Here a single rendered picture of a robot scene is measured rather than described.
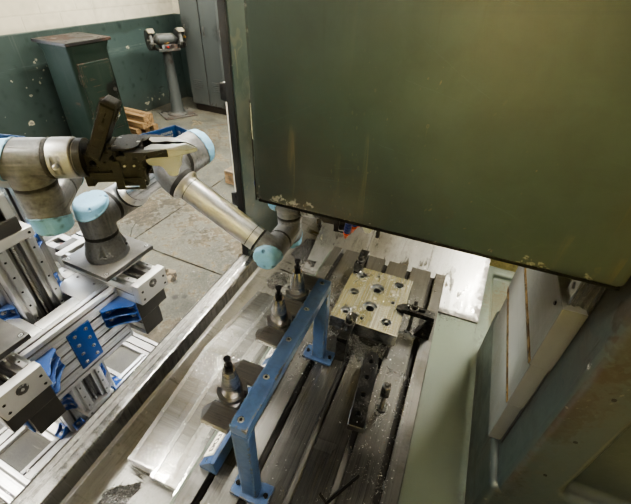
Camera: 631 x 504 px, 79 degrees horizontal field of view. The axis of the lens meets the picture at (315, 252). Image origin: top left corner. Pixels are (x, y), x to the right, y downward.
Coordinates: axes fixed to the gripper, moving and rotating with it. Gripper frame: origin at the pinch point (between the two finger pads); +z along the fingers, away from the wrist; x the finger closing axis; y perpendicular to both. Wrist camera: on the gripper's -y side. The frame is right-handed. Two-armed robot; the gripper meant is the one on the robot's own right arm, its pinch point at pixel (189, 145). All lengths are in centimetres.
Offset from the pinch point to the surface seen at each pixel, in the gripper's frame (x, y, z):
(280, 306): 7.1, 37.7, 16.0
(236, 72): -75, 4, 6
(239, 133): -74, 26, 6
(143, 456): 11, 96, -28
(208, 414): 29, 44, 0
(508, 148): 24, -8, 48
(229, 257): -176, 165, -16
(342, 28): 11.0, -21.2, 25.7
